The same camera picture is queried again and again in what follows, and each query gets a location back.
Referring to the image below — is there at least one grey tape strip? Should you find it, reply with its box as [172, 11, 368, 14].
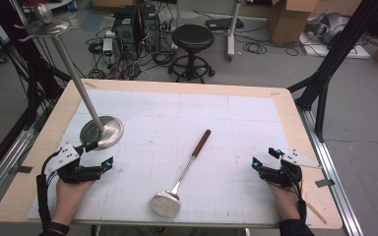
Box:
[314, 178, 336, 189]
[7, 164, 33, 175]

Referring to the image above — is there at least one black computer tower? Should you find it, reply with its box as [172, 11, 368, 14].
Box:
[140, 4, 162, 52]
[112, 5, 143, 53]

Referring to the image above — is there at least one aluminium rail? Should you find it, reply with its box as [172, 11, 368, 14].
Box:
[295, 107, 364, 236]
[0, 126, 36, 215]

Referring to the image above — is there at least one person's left hand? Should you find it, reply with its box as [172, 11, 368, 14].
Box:
[55, 178, 95, 214]

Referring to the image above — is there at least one grey machine part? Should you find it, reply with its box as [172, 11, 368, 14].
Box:
[304, 12, 351, 44]

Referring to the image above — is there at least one black metal frame strut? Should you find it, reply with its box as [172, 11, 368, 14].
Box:
[287, 0, 378, 143]

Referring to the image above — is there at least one black sleeved gripper cable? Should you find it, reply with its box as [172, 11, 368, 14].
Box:
[35, 150, 61, 229]

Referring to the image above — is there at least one white gridded mat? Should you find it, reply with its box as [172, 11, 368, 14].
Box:
[27, 88, 313, 226]

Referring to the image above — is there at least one black wristband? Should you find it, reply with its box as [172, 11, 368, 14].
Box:
[41, 221, 71, 236]

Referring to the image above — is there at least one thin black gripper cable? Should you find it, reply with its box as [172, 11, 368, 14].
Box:
[292, 182, 308, 221]

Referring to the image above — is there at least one coiled black floor cable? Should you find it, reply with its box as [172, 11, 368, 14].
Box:
[242, 41, 268, 56]

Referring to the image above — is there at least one metal utensil stand with hooks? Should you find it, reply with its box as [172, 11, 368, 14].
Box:
[14, 3, 125, 150]

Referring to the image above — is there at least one large cardboard box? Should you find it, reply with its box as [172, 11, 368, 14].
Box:
[266, 0, 318, 45]

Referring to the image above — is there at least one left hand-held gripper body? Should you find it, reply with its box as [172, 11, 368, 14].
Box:
[43, 142, 105, 185]

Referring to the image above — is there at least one black round stool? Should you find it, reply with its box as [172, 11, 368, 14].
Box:
[167, 24, 217, 84]

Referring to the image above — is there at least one person's dark sleeve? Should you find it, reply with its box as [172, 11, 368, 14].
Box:
[278, 218, 316, 236]

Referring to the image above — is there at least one white stand leg with caster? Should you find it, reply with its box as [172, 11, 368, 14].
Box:
[225, 0, 244, 62]

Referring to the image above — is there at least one small white electronic box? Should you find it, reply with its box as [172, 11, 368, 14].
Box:
[102, 36, 114, 57]

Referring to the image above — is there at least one person's right hand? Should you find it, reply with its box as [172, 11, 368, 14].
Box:
[267, 181, 302, 219]

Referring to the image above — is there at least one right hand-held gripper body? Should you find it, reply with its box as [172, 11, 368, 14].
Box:
[259, 148, 323, 189]

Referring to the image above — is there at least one flat black device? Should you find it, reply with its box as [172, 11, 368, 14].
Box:
[205, 17, 245, 31]

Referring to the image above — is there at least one thin wooden stick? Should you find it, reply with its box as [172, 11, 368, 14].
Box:
[304, 201, 328, 226]

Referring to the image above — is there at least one metal spatula with brown handle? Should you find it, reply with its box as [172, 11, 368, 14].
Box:
[149, 129, 212, 219]

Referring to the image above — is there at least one white flat board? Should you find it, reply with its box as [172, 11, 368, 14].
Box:
[298, 30, 371, 60]

